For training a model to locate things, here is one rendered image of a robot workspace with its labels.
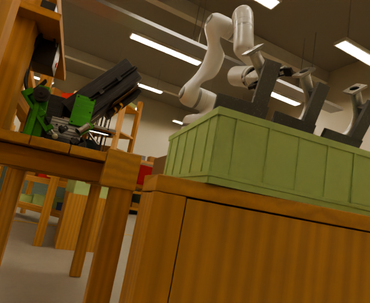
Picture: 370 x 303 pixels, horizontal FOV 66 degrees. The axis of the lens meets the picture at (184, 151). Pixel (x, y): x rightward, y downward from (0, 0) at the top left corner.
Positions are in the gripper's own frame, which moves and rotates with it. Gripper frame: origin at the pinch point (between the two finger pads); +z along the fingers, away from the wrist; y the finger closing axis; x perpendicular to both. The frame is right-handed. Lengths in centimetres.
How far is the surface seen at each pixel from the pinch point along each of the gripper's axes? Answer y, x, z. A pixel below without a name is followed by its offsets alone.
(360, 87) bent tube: 12.8, 8.8, 18.3
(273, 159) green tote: -27.7, 5.5, 31.6
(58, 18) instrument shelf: -54, -56, -81
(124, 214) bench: -70, 25, -20
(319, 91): -0.3, 3.5, 17.4
